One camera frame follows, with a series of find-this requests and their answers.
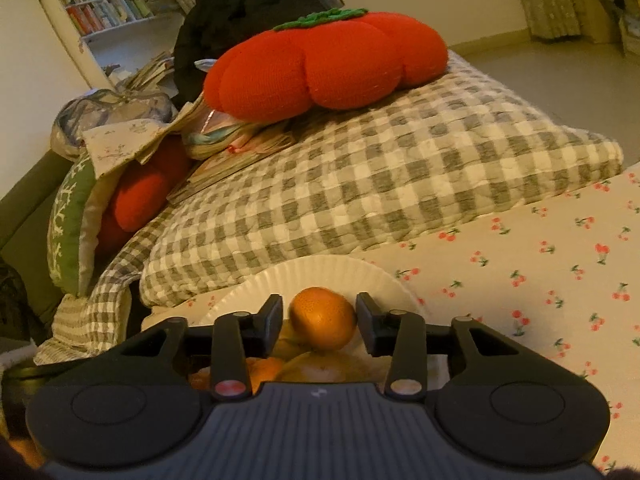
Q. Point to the white bookshelf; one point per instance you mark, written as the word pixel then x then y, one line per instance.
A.
pixel 105 5

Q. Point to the green checkered pillow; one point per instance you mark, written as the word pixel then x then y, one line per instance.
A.
pixel 380 180

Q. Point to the cardboard boxes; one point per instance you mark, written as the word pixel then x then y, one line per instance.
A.
pixel 607 5

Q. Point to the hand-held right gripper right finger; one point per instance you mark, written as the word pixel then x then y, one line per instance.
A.
pixel 368 321

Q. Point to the grey checked quilted cover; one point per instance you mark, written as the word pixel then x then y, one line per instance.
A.
pixel 97 315

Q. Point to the white paper plate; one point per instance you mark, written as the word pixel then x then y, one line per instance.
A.
pixel 325 272

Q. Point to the green snowflake pillow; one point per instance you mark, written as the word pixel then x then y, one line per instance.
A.
pixel 67 220

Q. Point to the cherry print sheet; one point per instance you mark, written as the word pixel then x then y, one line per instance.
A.
pixel 525 280

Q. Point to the plain red tomato cushion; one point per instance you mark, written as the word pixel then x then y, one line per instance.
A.
pixel 145 195

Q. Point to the stack of magazines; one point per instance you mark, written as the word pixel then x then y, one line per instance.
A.
pixel 147 72

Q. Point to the beige floral cloth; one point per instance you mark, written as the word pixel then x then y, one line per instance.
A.
pixel 130 142

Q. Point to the green sofa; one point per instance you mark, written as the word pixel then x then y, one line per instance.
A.
pixel 25 215

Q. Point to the red tomato cushion green stem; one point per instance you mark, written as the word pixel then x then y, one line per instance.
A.
pixel 320 65

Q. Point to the black cloth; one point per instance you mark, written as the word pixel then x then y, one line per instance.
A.
pixel 240 10

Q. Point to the flat stack of books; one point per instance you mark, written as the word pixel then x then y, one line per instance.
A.
pixel 235 165

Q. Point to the clear plastic bag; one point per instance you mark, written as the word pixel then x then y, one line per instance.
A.
pixel 105 112

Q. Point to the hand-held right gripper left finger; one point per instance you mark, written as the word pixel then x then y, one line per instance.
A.
pixel 273 319

